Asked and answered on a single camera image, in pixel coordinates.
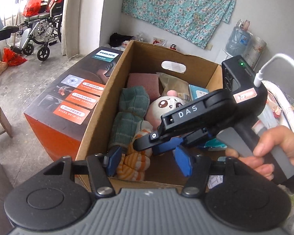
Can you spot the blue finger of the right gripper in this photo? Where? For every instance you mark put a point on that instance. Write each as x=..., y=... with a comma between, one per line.
x=167, y=146

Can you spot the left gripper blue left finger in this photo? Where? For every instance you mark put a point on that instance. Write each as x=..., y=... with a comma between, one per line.
x=112, y=159

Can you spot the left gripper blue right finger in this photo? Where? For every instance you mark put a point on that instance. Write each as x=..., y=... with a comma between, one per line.
x=184, y=160

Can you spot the pink plush toy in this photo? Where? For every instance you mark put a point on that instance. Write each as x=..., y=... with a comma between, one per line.
x=161, y=106

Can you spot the blue wet wipes pack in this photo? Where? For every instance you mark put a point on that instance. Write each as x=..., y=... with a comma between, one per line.
x=213, y=145

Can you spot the person's right hand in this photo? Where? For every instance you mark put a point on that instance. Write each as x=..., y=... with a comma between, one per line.
x=279, y=136

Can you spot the brown cardboard box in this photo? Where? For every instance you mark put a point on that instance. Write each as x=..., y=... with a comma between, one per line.
x=140, y=57

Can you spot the blue bandage box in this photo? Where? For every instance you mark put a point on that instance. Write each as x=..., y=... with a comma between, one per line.
x=197, y=92

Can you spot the white stitched blanket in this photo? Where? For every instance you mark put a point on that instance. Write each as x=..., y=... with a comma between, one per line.
x=277, y=110

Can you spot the teal checked towel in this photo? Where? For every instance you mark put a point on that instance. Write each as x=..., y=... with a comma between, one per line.
x=132, y=107

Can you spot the white water dispenser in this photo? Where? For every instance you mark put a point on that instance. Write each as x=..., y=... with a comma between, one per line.
x=222, y=56

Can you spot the pink knit cloth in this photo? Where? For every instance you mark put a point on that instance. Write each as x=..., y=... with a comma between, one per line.
x=150, y=82

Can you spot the orange Philips appliance box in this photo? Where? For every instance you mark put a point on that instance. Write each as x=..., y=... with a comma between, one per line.
x=60, y=114

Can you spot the rolled floral mat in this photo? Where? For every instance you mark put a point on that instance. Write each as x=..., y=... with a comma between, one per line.
x=254, y=51

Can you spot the clear plastic bag clutter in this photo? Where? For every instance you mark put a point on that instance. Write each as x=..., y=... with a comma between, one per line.
x=143, y=37

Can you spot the black cloth on floor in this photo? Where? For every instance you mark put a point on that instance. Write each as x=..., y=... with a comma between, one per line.
x=116, y=39

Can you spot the wheelchair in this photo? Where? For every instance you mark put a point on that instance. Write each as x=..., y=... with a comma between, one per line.
x=43, y=29

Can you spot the red plastic bag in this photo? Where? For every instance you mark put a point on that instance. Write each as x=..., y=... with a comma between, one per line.
x=32, y=8

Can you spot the floral teal wall cloth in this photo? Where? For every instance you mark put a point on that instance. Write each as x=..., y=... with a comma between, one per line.
x=193, y=20

